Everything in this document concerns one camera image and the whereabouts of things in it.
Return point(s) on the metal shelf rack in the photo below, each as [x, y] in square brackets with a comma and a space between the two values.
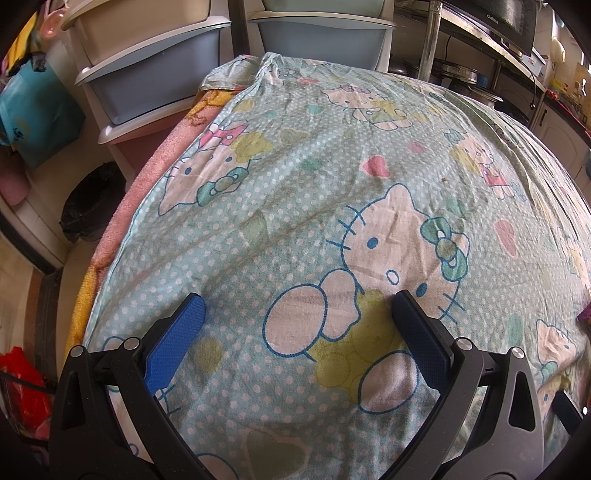
[429, 41]

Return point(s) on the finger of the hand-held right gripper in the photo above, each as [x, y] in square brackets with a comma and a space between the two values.
[567, 410]

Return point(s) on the cartoon cat printed blanket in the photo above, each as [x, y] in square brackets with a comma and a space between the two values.
[323, 184]

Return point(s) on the black bag lined bin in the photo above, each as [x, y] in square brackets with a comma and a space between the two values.
[92, 203]

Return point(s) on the red plastic bag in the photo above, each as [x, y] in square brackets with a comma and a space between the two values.
[23, 387]

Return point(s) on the pink fleece blanket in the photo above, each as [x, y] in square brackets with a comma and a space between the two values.
[147, 170]

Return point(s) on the blue plastic drawer unit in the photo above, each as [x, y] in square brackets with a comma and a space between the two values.
[323, 32]

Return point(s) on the teal shopping bag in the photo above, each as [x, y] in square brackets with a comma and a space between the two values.
[32, 120]

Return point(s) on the steel pots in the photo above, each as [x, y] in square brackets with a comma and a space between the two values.
[461, 76]

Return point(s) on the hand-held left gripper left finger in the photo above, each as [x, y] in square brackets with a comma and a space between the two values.
[180, 341]

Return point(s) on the multicolour plastic drawer unit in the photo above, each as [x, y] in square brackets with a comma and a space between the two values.
[138, 69]

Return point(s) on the white round container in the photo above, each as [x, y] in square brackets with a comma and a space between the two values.
[558, 48]

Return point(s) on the purple snack wrapper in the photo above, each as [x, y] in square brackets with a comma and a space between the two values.
[585, 314]

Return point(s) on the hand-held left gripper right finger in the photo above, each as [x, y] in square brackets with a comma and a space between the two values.
[422, 332]

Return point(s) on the white kitchen cabinets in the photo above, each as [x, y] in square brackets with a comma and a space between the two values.
[563, 134]

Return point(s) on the black microwave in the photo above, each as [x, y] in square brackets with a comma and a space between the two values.
[508, 18]

